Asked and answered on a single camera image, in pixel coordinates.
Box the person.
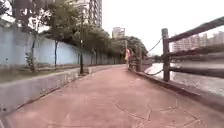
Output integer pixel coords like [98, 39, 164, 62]
[124, 47, 133, 66]

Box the distant building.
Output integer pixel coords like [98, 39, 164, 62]
[111, 26, 126, 40]

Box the red paved path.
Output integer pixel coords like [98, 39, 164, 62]
[0, 64, 224, 128]

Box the tall building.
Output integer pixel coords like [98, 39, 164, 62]
[66, 0, 103, 30]

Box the row of trees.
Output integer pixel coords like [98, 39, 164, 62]
[0, 0, 149, 73]

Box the concrete kerb under fence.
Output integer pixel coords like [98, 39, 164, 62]
[128, 68, 224, 113]

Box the row of distant buildings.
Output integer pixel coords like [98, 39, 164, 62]
[171, 30, 224, 53]

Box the river water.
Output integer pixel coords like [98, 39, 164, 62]
[144, 62, 224, 98]

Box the lamp post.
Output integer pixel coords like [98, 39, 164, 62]
[78, 9, 85, 75]

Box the wooden post and rail fence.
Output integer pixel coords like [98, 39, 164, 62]
[128, 15, 224, 83]

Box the low concrete wall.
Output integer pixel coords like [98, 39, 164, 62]
[0, 64, 126, 116]

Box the pale blue wall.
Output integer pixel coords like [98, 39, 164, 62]
[0, 24, 123, 68]

